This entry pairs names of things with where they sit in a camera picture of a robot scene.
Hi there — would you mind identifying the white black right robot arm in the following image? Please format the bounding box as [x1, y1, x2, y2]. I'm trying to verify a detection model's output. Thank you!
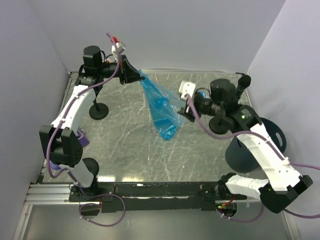
[178, 74, 313, 214]

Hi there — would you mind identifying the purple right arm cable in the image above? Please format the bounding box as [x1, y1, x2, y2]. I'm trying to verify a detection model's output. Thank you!
[186, 96, 320, 223]

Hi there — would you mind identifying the purple microphone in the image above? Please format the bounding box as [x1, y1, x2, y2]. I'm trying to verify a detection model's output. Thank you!
[49, 161, 61, 171]

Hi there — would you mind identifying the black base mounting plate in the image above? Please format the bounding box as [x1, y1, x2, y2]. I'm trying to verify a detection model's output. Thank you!
[68, 181, 246, 213]

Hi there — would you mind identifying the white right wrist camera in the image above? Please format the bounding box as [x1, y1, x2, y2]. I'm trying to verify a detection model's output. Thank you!
[178, 81, 196, 101]

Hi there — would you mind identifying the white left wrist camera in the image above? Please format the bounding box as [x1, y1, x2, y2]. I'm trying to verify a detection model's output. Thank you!
[111, 36, 126, 62]

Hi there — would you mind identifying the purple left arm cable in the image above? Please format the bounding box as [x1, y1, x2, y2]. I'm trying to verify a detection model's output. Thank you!
[46, 32, 127, 227]

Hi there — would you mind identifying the aluminium rail frame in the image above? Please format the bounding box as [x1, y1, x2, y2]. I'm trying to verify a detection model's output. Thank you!
[23, 181, 290, 206]

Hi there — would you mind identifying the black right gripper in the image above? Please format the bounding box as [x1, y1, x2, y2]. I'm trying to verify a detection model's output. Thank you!
[176, 92, 224, 123]

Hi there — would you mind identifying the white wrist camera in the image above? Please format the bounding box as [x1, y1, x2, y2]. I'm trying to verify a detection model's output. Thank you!
[178, 81, 196, 101]
[111, 36, 126, 62]

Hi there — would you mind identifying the black microphone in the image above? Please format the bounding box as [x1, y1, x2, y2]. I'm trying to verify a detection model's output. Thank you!
[235, 74, 252, 99]

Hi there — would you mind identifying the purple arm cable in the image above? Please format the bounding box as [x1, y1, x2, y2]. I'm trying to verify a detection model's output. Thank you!
[186, 96, 320, 223]
[46, 32, 127, 227]

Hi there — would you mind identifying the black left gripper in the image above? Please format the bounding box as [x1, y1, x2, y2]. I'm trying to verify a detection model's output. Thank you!
[98, 55, 146, 86]

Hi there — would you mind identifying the dark blue trash bin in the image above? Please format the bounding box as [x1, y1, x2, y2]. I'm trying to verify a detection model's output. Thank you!
[224, 116, 287, 174]

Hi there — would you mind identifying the blue detached trash bag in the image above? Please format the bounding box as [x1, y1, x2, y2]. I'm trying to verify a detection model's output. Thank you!
[139, 70, 185, 140]

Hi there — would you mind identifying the black right mic stand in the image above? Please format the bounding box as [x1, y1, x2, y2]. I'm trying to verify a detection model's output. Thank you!
[208, 116, 234, 135]

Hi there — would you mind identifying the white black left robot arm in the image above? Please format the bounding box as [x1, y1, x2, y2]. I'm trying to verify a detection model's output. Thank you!
[39, 42, 144, 201]

